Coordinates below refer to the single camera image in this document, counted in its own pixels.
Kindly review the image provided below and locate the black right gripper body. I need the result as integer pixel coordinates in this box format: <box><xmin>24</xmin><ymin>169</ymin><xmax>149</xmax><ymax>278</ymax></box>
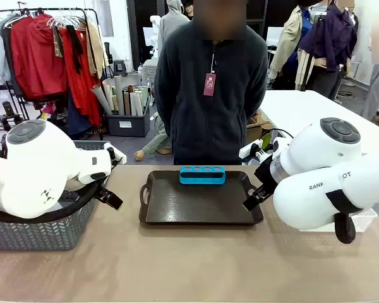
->
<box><xmin>253</xmin><ymin>154</ymin><xmax>282</xmax><ymax>191</ymax></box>

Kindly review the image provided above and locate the white power strip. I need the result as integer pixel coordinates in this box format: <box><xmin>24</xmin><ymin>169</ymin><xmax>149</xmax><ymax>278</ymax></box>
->
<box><xmin>239</xmin><ymin>142</ymin><xmax>265</xmax><ymax>158</ymax></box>

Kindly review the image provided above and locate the brown cardboard box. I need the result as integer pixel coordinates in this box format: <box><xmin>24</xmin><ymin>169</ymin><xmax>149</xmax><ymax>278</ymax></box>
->
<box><xmin>246</xmin><ymin>110</ymin><xmax>274</xmax><ymax>145</ymax></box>

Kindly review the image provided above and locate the grey basket with label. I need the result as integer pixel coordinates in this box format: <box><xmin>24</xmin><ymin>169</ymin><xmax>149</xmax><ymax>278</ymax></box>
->
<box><xmin>72</xmin><ymin>140</ymin><xmax>111</xmax><ymax>151</ymax></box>

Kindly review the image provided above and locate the blue test tube rack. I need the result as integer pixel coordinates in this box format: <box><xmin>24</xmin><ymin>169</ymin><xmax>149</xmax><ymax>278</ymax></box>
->
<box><xmin>179</xmin><ymin>166</ymin><xmax>227</xmax><ymax>187</ymax></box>

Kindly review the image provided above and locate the dark brown plastic tray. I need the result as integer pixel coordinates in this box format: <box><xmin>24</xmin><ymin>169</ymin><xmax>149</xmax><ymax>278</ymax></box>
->
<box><xmin>138</xmin><ymin>170</ymin><xmax>265</xmax><ymax>225</ymax></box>

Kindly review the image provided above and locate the grey storage bin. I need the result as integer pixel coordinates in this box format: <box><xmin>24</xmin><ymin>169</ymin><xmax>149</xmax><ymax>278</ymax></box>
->
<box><xmin>105</xmin><ymin>112</ymin><xmax>151</xmax><ymax>138</ymax></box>

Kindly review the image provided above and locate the person in dark fleece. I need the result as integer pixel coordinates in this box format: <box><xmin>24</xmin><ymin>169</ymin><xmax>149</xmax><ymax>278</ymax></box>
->
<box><xmin>153</xmin><ymin>0</ymin><xmax>269</xmax><ymax>165</ymax></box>

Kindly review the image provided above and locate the white table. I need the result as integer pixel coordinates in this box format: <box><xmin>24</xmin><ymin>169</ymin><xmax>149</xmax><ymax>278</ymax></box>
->
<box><xmin>258</xmin><ymin>90</ymin><xmax>379</xmax><ymax>155</ymax></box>

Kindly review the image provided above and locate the grey plastic woven basket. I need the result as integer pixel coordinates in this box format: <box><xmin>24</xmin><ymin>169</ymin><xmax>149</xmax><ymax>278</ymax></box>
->
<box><xmin>0</xmin><ymin>189</ymin><xmax>97</xmax><ymax>252</ymax></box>

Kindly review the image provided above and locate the brown paper roll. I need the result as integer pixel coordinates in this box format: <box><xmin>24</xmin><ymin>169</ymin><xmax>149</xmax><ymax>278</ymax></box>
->
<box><xmin>123</xmin><ymin>90</ymin><xmax>132</xmax><ymax>116</ymax></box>

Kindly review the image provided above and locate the pale grey paper roll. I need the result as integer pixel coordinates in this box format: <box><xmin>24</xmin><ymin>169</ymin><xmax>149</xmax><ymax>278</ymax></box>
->
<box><xmin>91</xmin><ymin>84</ymin><xmax>114</xmax><ymax>116</ymax></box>

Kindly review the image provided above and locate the tall pale paper roll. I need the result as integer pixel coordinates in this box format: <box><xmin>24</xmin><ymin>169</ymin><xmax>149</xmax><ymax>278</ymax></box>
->
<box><xmin>114</xmin><ymin>75</ymin><xmax>126</xmax><ymax>116</ymax></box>

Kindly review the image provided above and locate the long red dress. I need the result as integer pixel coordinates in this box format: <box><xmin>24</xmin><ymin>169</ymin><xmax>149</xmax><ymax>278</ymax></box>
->
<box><xmin>59</xmin><ymin>28</ymin><xmax>102</xmax><ymax>127</ymax></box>

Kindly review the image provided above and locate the white plastic mesh basket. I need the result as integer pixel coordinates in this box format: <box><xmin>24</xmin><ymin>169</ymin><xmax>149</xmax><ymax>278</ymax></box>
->
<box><xmin>298</xmin><ymin>208</ymin><xmax>378</xmax><ymax>234</ymax></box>

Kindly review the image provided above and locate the beige paper roll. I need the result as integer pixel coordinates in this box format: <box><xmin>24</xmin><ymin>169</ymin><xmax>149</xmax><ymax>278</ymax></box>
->
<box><xmin>102</xmin><ymin>78</ymin><xmax>119</xmax><ymax>112</ymax></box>

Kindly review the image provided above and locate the maroon hanging tag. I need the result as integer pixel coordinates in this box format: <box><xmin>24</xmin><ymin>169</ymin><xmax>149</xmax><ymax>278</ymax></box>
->
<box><xmin>203</xmin><ymin>73</ymin><xmax>217</xmax><ymax>97</ymax></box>

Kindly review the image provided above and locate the grey step stool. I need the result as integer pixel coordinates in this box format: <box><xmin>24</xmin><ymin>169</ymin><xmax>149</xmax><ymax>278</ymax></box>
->
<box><xmin>113</xmin><ymin>59</ymin><xmax>127</xmax><ymax>76</ymax></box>

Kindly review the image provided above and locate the white mesh patterned fabric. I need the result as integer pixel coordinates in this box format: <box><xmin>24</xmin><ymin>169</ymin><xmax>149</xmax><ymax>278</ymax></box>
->
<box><xmin>141</xmin><ymin>59</ymin><xmax>159</xmax><ymax>86</ymax></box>

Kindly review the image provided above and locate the mannequin in beige coat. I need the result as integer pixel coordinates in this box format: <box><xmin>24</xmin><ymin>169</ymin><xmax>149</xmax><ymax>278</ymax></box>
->
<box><xmin>269</xmin><ymin>4</ymin><xmax>313</xmax><ymax>91</ymax></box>

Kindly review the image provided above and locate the white monitor back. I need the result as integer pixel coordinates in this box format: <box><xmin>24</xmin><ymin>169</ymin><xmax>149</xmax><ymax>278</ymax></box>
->
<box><xmin>267</xmin><ymin>27</ymin><xmax>285</xmax><ymax>47</ymax></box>

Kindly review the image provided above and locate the bystander in grey trousers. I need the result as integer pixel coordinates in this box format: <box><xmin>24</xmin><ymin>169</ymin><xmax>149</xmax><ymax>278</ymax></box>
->
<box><xmin>361</xmin><ymin>12</ymin><xmax>379</xmax><ymax>124</ymax></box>

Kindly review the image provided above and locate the red hooded coat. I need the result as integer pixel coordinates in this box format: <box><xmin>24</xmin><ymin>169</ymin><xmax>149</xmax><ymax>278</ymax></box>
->
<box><xmin>11</xmin><ymin>15</ymin><xmax>69</xmax><ymax>100</ymax></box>

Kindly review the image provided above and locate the beige garment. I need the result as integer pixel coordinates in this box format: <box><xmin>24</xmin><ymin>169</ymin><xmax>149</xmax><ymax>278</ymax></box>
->
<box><xmin>87</xmin><ymin>20</ymin><xmax>111</xmax><ymax>80</ymax></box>

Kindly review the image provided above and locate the black scarf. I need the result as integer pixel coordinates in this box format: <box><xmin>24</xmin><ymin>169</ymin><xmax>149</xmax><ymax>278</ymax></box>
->
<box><xmin>66</xmin><ymin>25</ymin><xmax>85</xmax><ymax>75</ymax></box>

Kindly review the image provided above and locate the patterned brown scarf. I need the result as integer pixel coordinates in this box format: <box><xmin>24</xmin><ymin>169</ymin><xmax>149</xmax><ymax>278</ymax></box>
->
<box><xmin>52</xmin><ymin>27</ymin><xmax>64</xmax><ymax>58</ymax></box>

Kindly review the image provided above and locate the white bare mannequin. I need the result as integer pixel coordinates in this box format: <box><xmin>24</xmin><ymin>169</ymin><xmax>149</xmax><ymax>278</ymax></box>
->
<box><xmin>150</xmin><ymin>15</ymin><xmax>162</xmax><ymax>61</ymax></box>

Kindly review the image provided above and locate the mannequin in grey hoodie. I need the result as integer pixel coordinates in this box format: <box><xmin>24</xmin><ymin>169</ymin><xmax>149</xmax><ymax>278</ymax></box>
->
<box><xmin>159</xmin><ymin>0</ymin><xmax>190</xmax><ymax>54</ymax></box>

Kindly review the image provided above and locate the black clothes rack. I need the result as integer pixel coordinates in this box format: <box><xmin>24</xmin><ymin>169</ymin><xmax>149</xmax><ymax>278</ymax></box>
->
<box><xmin>0</xmin><ymin>8</ymin><xmax>104</xmax><ymax>140</ymax></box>

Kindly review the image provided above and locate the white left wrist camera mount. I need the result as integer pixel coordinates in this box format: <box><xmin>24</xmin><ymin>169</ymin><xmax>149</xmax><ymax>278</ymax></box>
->
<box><xmin>104</xmin><ymin>141</ymin><xmax>128</xmax><ymax>165</ymax></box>

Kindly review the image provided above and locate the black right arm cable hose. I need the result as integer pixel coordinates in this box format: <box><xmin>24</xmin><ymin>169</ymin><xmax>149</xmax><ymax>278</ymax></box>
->
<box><xmin>334</xmin><ymin>211</ymin><xmax>357</xmax><ymax>244</ymax></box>

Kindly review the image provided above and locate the black camera tripod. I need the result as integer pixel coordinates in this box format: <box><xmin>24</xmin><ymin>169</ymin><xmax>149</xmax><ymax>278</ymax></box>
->
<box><xmin>0</xmin><ymin>100</ymin><xmax>25</xmax><ymax>132</ymax></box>

